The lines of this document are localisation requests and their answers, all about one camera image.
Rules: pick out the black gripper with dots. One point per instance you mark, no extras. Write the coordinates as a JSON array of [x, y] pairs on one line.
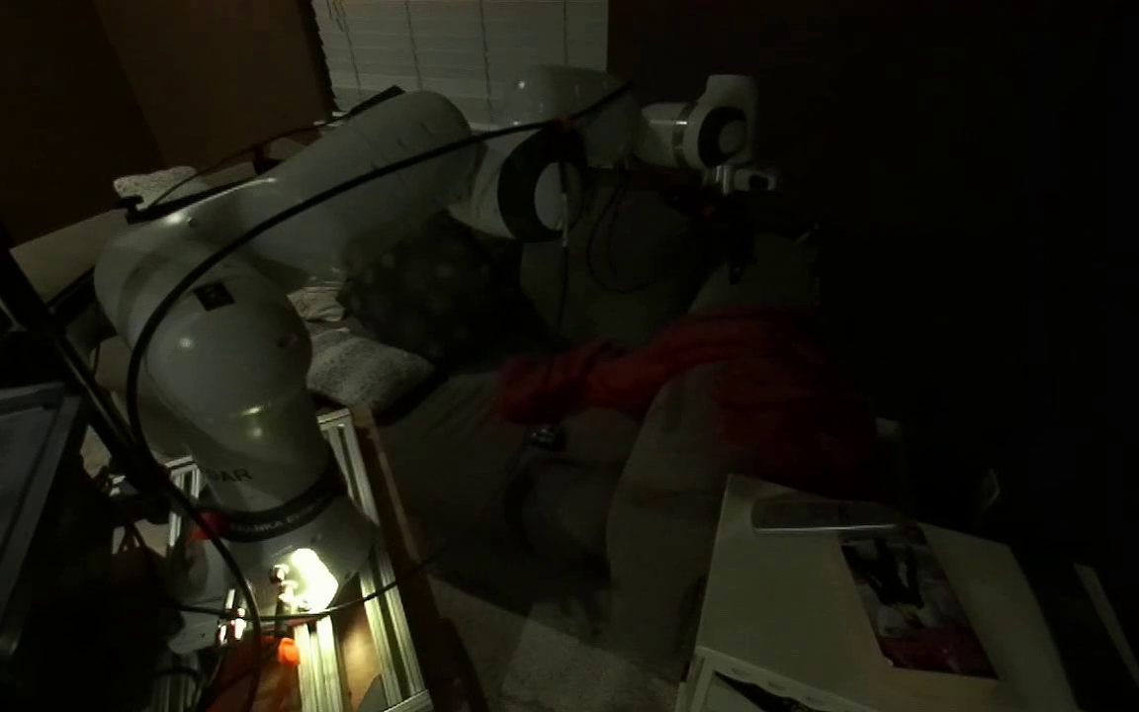
[[751, 199]]

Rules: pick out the red cloth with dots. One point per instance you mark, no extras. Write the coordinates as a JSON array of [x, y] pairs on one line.
[[714, 377]]

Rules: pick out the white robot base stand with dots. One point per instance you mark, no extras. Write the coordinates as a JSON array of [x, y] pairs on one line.
[[346, 634]]

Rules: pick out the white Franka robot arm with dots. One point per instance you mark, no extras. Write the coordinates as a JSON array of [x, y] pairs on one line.
[[240, 356]]

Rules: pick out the gray remote control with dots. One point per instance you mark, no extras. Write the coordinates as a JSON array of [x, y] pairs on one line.
[[820, 517]]

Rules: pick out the dark patterned pillow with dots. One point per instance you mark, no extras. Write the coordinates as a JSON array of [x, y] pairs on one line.
[[432, 288]]

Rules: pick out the white window blinds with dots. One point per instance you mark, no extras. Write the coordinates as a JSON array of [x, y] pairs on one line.
[[452, 43]]

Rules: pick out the white fluffy cushion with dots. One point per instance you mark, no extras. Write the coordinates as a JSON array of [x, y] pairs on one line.
[[365, 368]]

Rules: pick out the magazine with photo cover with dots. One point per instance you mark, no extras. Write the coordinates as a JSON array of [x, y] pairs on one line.
[[916, 597]]

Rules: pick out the brown board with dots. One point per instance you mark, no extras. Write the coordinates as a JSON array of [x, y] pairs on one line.
[[215, 63]]

